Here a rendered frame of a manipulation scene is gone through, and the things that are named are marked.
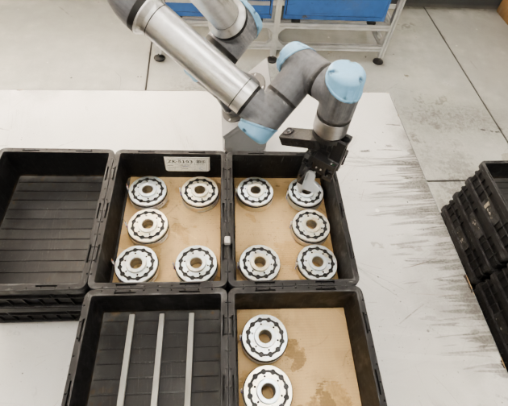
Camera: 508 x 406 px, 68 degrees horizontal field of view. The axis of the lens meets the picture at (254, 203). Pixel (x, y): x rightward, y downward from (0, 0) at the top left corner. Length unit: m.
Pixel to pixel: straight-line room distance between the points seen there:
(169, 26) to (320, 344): 0.75
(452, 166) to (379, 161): 1.25
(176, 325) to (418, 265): 0.74
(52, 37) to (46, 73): 0.43
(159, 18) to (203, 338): 0.68
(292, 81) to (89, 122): 0.93
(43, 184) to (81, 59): 2.00
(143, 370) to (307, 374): 0.36
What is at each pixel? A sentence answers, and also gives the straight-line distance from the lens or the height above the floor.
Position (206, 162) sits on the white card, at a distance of 1.08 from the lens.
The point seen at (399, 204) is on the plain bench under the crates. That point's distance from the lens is 1.37.
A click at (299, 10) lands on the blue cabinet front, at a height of 0.38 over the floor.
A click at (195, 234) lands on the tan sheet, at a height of 0.83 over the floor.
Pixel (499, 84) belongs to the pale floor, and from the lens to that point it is 3.54.
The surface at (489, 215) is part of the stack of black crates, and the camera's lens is 1.80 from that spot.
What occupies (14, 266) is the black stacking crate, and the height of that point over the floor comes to 0.83.
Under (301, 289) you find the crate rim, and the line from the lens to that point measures 0.86.
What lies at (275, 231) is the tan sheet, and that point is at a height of 0.83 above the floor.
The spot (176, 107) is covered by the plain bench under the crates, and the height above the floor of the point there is 0.70.
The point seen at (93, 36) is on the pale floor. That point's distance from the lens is 3.34.
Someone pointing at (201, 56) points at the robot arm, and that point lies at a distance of 0.81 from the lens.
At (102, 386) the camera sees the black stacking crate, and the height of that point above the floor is 0.83.
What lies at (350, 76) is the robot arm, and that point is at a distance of 0.75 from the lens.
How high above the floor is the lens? 1.71
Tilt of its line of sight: 55 degrees down
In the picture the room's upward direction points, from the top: 7 degrees clockwise
